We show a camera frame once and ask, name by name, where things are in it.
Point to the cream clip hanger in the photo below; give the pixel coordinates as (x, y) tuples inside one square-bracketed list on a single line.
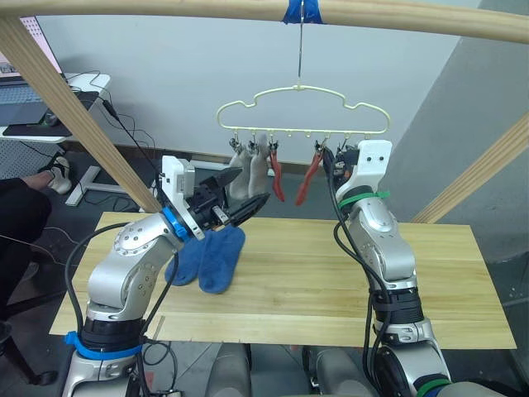
[(297, 87)]

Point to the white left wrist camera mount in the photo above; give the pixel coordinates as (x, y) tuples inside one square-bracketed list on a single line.
[(171, 178)]

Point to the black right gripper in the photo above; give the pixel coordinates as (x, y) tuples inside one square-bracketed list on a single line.
[(345, 163)]

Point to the red sock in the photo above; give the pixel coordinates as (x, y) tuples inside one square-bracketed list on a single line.
[(308, 180), (277, 173)]

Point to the grey rounded robot leg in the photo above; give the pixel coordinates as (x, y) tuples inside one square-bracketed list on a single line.
[(229, 372), (339, 374)]

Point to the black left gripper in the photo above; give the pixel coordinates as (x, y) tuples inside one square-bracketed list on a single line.
[(203, 202)]

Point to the white desk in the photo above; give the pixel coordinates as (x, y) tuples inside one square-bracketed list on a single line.
[(89, 80)]

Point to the blue tape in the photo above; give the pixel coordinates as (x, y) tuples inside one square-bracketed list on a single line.
[(312, 11)]

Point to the black desk mat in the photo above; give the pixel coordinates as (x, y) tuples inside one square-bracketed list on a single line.
[(37, 130)]

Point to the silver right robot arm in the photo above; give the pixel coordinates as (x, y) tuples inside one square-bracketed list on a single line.
[(384, 244)]

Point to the metal hanger hook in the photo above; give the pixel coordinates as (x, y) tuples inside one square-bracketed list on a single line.
[(300, 49)]

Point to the blue fuzzy sock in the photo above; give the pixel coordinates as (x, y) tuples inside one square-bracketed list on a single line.
[(219, 264), (182, 269)]

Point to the black chair base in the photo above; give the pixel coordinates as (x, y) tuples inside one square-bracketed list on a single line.
[(25, 364)]

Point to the computer monitor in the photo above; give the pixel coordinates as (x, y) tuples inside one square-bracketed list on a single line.
[(43, 45)]

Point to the wooden crossbar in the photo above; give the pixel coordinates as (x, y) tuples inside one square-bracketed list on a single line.
[(165, 8)]

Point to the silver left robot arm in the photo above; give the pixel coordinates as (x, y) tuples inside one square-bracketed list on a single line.
[(124, 273)]

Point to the wooden slanted beam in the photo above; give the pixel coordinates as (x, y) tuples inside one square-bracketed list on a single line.
[(62, 103), (475, 173)]

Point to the grey sock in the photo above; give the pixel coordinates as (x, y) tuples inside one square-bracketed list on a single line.
[(259, 173), (239, 178)]

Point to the computer mouse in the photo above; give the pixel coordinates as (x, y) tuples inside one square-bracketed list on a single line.
[(50, 118)]

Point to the white shoe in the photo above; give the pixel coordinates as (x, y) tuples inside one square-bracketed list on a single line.
[(62, 178)]

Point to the grey keyboard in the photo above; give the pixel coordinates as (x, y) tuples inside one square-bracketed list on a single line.
[(20, 103)]

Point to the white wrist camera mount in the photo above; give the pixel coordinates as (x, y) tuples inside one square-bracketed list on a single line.
[(171, 178), (374, 163)]

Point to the person's leg in black trousers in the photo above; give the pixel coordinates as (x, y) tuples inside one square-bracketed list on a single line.
[(20, 219)]

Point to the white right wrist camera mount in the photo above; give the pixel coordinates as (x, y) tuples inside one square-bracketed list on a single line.
[(374, 163)]

